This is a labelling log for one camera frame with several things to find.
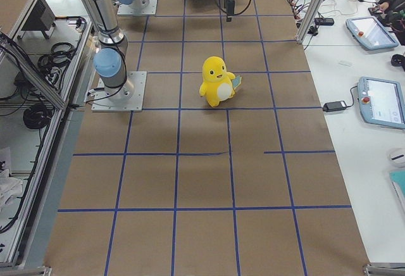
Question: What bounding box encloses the aluminium frame post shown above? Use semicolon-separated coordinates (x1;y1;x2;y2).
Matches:
296;0;323;44

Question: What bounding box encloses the teach pendant upper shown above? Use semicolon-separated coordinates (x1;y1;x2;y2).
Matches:
346;16;399;50

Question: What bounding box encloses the teach pendant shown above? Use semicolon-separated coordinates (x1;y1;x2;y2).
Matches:
346;16;399;50
358;77;404;130

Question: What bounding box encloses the teach pendant lower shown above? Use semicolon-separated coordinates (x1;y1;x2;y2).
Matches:
358;77;404;130

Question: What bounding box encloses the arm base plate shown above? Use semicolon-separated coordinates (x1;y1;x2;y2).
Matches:
91;71;147;112
117;0;158;16

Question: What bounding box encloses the yellow plush toy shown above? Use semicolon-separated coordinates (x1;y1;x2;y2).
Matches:
199;56;242;108

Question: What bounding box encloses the black power adapter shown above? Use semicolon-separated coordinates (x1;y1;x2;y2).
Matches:
322;100;348;113

